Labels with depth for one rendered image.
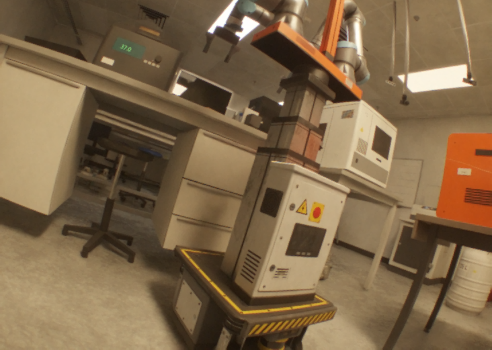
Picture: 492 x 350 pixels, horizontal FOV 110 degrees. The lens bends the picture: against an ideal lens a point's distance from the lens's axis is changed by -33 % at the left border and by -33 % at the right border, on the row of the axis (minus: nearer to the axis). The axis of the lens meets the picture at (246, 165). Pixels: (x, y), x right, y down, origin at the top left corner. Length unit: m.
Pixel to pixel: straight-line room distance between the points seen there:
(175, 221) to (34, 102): 0.89
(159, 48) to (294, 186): 0.95
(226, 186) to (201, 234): 0.28
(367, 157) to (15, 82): 2.19
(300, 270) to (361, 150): 1.22
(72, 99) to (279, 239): 1.03
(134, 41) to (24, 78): 0.57
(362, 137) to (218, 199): 1.12
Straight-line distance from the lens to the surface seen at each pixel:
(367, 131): 1.94
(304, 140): 0.90
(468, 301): 2.84
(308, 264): 0.85
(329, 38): 1.08
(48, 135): 1.26
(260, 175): 0.89
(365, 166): 1.92
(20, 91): 1.34
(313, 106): 0.96
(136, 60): 1.30
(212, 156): 1.26
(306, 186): 0.74
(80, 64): 1.23
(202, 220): 1.29
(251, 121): 1.32
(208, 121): 1.26
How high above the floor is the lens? 0.60
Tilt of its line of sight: 5 degrees up
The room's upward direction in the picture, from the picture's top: 17 degrees clockwise
